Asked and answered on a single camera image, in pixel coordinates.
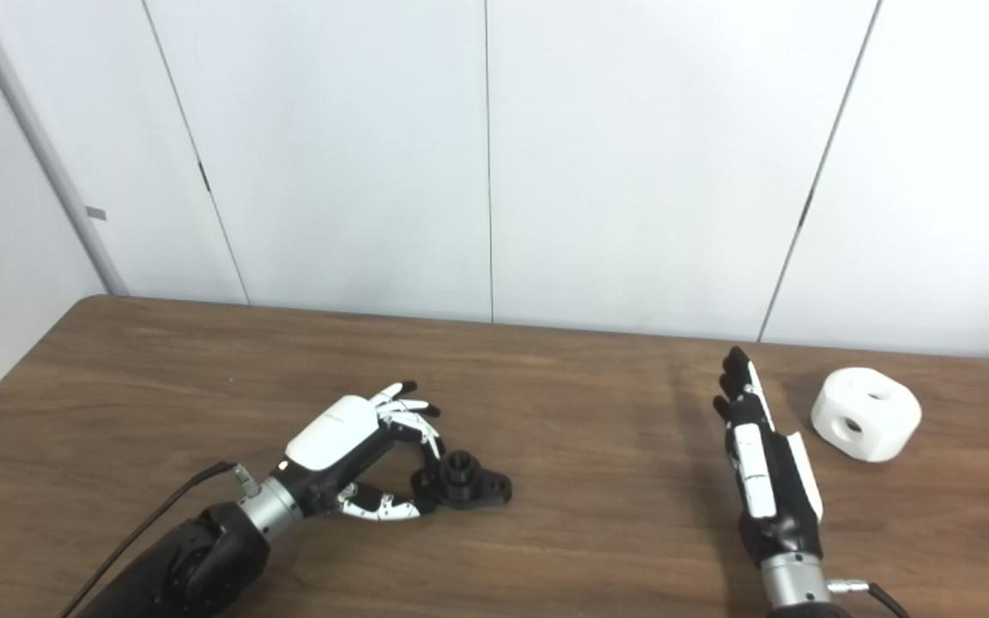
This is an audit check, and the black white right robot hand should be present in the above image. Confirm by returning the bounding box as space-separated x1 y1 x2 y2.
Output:
712 346 825 569

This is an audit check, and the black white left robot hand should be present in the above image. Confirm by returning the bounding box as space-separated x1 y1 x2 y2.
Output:
276 380 446 523

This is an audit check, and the round white plastic piece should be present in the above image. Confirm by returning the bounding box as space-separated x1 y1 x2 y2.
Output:
810 367 923 464

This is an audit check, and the black plastic holder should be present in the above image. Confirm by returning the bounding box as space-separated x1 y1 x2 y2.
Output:
410 451 513 512

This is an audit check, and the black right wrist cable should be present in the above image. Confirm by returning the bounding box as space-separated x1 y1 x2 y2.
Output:
828 579 912 618

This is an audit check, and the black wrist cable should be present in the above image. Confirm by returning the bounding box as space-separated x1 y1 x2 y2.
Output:
57 461 259 618
828 579 912 618

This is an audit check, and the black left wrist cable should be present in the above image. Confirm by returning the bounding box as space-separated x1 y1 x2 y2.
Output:
57 461 259 618

